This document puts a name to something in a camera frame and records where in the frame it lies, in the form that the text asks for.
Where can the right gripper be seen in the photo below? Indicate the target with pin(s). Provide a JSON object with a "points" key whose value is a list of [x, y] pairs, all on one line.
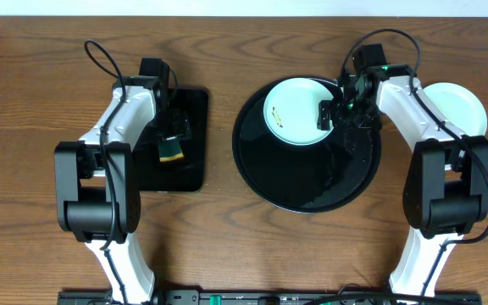
{"points": [[326, 114]]}

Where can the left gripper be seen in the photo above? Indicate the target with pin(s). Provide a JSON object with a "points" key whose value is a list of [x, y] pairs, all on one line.
{"points": [[176, 132]]}

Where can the green yellow sponge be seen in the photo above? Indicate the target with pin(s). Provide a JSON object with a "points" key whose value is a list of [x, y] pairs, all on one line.
{"points": [[169, 151]]}

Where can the light blue plate top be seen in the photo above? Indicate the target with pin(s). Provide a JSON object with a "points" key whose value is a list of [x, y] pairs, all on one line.
{"points": [[291, 111]]}

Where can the light blue plate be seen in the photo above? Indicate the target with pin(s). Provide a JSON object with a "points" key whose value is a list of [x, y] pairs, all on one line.
{"points": [[291, 111], [460, 106]]}

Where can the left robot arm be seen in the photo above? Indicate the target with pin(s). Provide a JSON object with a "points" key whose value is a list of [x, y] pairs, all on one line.
{"points": [[98, 197]]}

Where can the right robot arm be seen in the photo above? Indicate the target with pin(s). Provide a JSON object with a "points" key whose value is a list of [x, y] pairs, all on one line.
{"points": [[446, 190]]}

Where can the black rectangular tray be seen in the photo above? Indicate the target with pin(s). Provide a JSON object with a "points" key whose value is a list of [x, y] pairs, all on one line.
{"points": [[181, 175]]}

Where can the round black tray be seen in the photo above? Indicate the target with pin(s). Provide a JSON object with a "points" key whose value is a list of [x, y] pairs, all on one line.
{"points": [[308, 179]]}

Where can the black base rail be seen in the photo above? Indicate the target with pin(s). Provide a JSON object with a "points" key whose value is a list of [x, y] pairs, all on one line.
{"points": [[192, 297]]}

